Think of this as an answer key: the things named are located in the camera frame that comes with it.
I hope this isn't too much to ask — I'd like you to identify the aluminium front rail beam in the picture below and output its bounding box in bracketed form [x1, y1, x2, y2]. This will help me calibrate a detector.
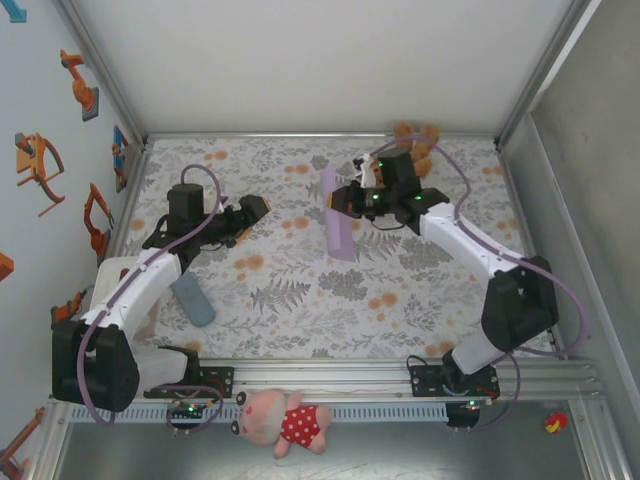
[47, 357, 606, 404]

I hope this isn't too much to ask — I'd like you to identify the purple paper sheet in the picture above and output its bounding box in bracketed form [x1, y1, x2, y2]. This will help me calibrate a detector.
[320, 166, 355, 261]

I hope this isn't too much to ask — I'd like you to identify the floral printed tablecloth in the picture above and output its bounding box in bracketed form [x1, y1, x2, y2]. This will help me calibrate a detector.
[94, 137, 559, 359]

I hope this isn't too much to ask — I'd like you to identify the blue-grey fabric case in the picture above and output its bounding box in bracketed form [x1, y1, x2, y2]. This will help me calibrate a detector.
[172, 272, 217, 329]

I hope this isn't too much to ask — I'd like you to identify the pink pig plush toy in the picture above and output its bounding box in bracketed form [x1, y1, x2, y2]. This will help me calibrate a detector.
[230, 389, 332, 460]

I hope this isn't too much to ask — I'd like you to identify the aluminium back rail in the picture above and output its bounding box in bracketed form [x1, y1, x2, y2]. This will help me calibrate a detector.
[144, 130, 499, 141]

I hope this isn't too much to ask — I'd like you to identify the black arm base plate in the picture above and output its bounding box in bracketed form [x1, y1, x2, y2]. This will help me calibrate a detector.
[409, 364, 500, 399]
[143, 366, 235, 400]

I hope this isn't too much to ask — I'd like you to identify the aluminium side rail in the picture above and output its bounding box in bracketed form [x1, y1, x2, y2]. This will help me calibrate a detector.
[498, 142, 569, 361]
[102, 142, 154, 266]

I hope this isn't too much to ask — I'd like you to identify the white plastic box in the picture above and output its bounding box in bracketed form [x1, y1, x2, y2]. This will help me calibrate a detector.
[89, 256, 162, 347]

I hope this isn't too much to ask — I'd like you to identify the orange grey gripper sticker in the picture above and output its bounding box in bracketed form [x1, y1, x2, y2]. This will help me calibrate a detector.
[13, 132, 67, 217]

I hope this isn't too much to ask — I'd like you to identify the brown teddy bear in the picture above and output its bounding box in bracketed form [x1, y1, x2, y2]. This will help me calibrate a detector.
[372, 121, 442, 189]

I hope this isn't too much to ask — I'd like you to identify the slotted grey cable duct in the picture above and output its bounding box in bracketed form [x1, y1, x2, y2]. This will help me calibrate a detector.
[69, 403, 449, 424]

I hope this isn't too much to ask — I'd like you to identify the aluminium frame post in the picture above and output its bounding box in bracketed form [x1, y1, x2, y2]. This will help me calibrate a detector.
[492, 0, 604, 151]
[568, 399, 632, 480]
[29, 402, 71, 480]
[52, 0, 151, 151]

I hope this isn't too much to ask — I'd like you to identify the blue wall sticker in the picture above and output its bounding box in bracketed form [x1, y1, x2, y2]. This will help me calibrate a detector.
[0, 0, 29, 24]

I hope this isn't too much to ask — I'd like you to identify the black controller board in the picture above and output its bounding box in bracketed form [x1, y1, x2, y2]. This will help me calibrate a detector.
[446, 398, 494, 432]
[166, 398, 209, 436]

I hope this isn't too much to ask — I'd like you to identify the blue orange machine sticker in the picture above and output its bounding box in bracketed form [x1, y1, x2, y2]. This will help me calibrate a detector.
[112, 124, 132, 194]

